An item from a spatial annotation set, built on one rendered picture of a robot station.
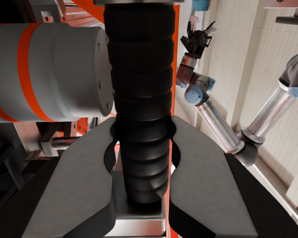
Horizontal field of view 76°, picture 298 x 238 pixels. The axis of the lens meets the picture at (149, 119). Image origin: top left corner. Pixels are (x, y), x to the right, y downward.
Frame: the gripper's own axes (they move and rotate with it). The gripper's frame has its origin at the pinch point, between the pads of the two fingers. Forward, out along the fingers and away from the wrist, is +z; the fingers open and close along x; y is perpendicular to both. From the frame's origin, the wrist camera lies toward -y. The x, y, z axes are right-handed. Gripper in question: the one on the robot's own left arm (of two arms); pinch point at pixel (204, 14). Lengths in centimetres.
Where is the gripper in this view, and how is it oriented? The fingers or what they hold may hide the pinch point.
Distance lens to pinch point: 105.8
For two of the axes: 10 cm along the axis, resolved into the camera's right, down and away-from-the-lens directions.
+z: 3.3, -9.0, -2.7
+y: 4.5, 4.0, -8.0
